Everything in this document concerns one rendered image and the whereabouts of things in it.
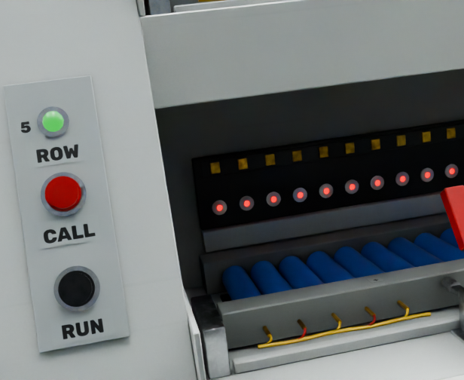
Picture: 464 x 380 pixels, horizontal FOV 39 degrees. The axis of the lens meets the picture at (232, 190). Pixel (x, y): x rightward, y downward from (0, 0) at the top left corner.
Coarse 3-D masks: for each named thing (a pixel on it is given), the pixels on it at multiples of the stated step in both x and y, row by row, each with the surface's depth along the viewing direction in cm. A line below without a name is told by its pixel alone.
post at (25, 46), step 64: (0, 0) 31; (64, 0) 31; (128, 0) 32; (0, 64) 30; (64, 64) 31; (128, 64) 31; (0, 128) 30; (128, 128) 31; (0, 192) 30; (128, 192) 30; (0, 256) 29; (128, 256) 30; (0, 320) 29; (128, 320) 30
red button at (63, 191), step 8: (64, 176) 30; (48, 184) 30; (56, 184) 29; (64, 184) 30; (72, 184) 30; (48, 192) 29; (56, 192) 29; (64, 192) 29; (72, 192) 30; (80, 192) 30; (48, 200) 29; (56, 200) 29; (64, 200) 29; (72, 200) 29; (56, 208) 29; (64, 208) 29; (72, 208) 30
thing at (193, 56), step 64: (192, 0) 39; (256, 0) 38; (320, 0) 33; (384, 0) 34; (448, 0) 34; (192, 64) 33; (256, 64) 33; (320, 64) 34; (384, 64) 34; (448, 64) 35
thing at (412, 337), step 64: (448, 128) 50; (256, 192) 48; (320, 192) 49; (384, 192) 50; (448, 192) 36; (256, 256) 46; (320, 256) 45; (384, 256) 44; (448, 256) 43; (192, 320) 30; (256, 320) 37; (320, 320) 38; (384, 320) 39; (448, 320) 37
